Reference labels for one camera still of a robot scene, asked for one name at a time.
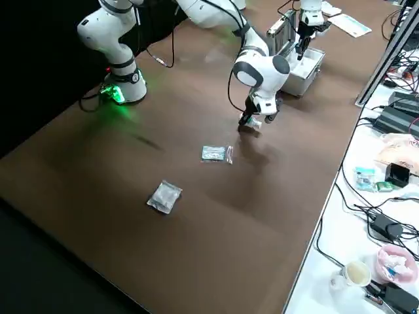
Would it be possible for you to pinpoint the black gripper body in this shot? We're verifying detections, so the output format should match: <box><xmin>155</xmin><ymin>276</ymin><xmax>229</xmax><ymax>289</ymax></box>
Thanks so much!
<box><xmin>297</xmin><ymin>22</ymin><xmax>330</xmax><ymax>39</ymax></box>
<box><xmin>244</xmin><ymin>94</ymin><xmax>261</xmax><ymax>115</ymax></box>

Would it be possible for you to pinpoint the white plastic partition tray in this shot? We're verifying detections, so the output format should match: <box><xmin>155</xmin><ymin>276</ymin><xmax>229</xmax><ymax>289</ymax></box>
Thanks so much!
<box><xmin>289</xmin><ymin>48</ymin><xmax>320</xmax><ymax>75</ymax></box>

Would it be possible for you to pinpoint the silver aluminium first-aid case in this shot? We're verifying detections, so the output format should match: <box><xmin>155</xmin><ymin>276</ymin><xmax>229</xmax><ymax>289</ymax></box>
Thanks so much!
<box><xmin>266</xmin><ymin>9</ymin><xmax>327</xmax><ymax>98</ymax></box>

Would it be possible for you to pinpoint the clear bag of bandages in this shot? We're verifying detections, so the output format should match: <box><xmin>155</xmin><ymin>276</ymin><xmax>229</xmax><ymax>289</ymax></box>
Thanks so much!
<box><xmin>200</xmin><ymin>145</ymin><xmax>234</xmax><ymax>166</ymax></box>

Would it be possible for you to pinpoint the clear bag of white gauze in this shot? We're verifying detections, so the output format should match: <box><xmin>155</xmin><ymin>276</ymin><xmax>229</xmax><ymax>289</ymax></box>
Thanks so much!
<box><xmin>146</xmin><ymin>179</ymin><xmax>183</xmax><ymax>217</ymax></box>

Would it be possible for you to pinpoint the white plastic pill box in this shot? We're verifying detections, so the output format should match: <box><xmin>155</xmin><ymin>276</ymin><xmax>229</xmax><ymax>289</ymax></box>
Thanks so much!
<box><xmin>322</xmin><ymin>1</ymin><xmax>343</xmax><ymax>17</ymax></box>

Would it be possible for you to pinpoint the blue white face mask packet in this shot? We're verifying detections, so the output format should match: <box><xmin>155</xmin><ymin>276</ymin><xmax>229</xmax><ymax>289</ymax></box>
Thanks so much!
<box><xmin>327</xmin><ymin>13</ymin><xmax>373</xmax><ymax>38</ymax></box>

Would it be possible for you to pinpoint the teal white packet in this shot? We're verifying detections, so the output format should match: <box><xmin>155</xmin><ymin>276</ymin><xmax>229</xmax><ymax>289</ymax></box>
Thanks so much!
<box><xmin>353</xmin><ymin>166</ymin><xmax>377</xmax><ymax>192</ymax></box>

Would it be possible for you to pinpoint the black power brick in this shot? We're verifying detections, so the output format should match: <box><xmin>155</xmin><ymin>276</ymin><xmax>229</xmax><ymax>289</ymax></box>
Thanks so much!
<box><xmin>388</xmin><ymin>91</ymin><xmax>419</xmax><ymax>111</ymax></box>
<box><xmin>373</xmin><ymin>105</ymin><xmax>419</xmax><ymax>135</ymax></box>

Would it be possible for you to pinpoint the plastic bag with red print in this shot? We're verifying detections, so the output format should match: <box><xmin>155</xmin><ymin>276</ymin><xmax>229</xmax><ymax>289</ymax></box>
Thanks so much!
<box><xmin>374</xmin><ymin>132</ymin><xmax>419</xmax><ymax>177</ymax></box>

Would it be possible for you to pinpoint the small black box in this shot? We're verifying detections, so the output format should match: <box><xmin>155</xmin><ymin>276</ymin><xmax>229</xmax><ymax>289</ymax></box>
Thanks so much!
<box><xmin>384</xmin><ymin>162</ymin><xmax>412</xmax><ymax>189</ymax></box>

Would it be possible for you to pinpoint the black power adapter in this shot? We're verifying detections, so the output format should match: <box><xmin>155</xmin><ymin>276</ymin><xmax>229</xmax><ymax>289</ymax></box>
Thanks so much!
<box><xmin>368</xmin><ymin>212</ymin><xmax>404</xmax><ymax>239</ymax></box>

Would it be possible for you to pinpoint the white paper cup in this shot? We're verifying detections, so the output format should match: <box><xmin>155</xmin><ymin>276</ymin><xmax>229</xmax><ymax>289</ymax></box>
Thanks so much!
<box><xmin>340</xmin><ymin>260</ymin><xmax>373</xmax><ymax>288</ymax></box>

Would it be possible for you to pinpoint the pink bowl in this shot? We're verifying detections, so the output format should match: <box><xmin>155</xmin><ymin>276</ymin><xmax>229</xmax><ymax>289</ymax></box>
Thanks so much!
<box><xmin>376</xmin><ymin>244</ymin><xmax>418</xmax><ymax>285</ymax></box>

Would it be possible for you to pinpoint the black flat device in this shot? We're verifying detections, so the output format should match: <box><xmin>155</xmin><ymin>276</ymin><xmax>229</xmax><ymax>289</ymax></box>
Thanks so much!
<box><xmin>382</xmin><ymin>281</ymin><xmax>419</xmax><ymax>314</ymax></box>

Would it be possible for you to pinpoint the aluminium frame post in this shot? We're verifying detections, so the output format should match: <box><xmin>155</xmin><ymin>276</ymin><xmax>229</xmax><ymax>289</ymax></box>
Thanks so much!
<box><xmin>355</xmin><ymin>0</ymin><xmax>419</xmax><ymax>107</ymax></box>

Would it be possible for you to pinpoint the black arm base cable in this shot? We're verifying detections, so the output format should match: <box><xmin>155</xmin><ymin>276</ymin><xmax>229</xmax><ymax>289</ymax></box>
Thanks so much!
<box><xmin>78</xmin><ymin>86</ymin><xmax>111</xmax><ymax>113</ymax></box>

